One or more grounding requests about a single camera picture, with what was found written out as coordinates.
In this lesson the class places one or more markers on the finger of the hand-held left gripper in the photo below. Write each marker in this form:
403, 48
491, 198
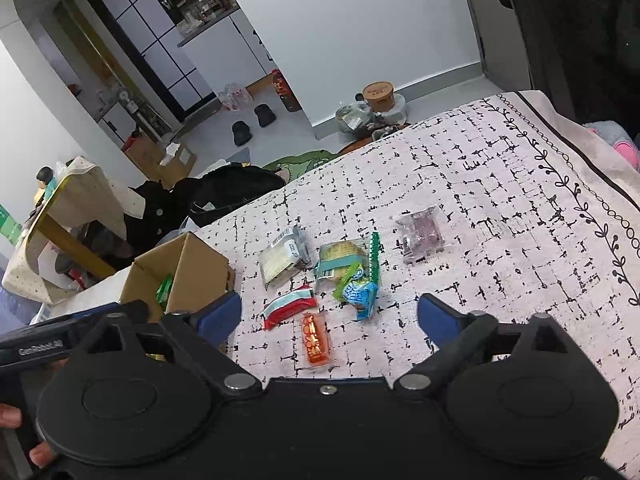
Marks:
80, 316

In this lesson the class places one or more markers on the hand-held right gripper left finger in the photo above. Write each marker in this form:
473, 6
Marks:
220, 315

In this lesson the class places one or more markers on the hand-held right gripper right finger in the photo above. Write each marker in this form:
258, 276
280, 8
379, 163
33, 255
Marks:
440, 317

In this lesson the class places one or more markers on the brown cardboard box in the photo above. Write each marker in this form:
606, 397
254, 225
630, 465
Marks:
200, 265

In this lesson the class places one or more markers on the green candy packet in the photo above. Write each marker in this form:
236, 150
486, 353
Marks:
164, 292

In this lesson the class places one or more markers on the red white snack packet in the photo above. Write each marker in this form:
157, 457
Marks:
290, 306

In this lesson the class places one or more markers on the dark purple clear snack packet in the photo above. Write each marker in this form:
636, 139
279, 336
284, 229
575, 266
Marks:
420, 235

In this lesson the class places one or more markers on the beige clear snack packet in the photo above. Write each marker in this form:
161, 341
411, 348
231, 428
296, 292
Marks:
282, 256

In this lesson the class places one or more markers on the blue snack packet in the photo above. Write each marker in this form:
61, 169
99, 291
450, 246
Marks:
357, 292

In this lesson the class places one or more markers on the green stick snack packet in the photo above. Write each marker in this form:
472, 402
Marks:
374, 255

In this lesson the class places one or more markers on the orange snack packet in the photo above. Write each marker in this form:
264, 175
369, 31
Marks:
315, 337

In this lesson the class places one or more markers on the teal yellow snack packet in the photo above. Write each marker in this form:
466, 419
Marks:
340, 260

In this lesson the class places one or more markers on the person's left hand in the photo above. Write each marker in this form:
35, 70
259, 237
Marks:
10, 417

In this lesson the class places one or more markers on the yellow wooden table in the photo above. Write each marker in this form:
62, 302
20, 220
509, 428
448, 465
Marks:
67, 242

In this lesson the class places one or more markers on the green plastic bottle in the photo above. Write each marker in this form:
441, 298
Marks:
7, 222

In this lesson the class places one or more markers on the small table with cloth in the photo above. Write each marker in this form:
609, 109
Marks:
110, 200

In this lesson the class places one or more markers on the black bag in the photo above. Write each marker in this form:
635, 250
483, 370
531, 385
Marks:
235, 187

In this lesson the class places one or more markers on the doll figure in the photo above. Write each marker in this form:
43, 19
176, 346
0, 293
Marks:
44, 180

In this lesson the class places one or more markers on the black white printed blanket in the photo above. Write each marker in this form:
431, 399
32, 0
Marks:
500, 185

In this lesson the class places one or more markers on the open floor carton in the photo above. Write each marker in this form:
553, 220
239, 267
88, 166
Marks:
172, 157

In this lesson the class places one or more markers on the green floor mat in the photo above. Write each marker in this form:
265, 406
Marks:
295, 160

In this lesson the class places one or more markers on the brown floor carton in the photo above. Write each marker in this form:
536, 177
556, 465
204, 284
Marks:
140, 152

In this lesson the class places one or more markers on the black slipper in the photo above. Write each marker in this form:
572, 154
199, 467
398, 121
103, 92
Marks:
241, 132
264, 114

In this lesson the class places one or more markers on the orange floor mat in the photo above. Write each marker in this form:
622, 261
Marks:
356, 146

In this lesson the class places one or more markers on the small white cabinet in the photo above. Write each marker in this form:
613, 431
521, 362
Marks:
120, 122

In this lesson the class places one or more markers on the pink plastic bag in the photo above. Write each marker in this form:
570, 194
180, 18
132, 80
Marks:
235, 95

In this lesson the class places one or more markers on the clear plastic trash bag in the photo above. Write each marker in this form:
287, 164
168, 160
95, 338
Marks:
352, 115

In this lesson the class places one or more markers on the small desk fan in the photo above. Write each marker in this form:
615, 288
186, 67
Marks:
122, 96

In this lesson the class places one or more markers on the brown lidded tub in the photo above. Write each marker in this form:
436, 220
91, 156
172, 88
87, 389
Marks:
377, 97

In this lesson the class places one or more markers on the red labelled bottle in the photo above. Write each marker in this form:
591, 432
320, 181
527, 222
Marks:
284, 89

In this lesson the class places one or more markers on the black framed glass door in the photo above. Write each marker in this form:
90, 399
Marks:
155, 45

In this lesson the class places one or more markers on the grey wardrobe panel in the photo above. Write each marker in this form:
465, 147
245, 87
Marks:
512, 35

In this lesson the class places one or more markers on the black jacket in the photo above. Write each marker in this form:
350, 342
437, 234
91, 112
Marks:
600, 35

